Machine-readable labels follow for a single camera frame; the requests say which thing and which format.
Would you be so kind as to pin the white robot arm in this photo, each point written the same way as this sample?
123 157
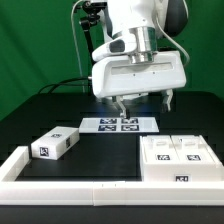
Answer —
132 28

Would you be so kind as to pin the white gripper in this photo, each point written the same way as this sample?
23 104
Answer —
117 76

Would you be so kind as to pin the white box with marker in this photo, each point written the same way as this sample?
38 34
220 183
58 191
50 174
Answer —
55 143

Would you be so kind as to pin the white flat marker plate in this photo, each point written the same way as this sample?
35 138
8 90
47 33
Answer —
119 125

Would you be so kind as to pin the white U-shaped frame fence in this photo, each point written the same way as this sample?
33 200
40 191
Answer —
15 192

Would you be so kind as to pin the white cabinet body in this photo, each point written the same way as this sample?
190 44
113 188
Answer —
180 172

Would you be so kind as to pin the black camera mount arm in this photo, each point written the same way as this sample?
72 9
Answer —
91 19

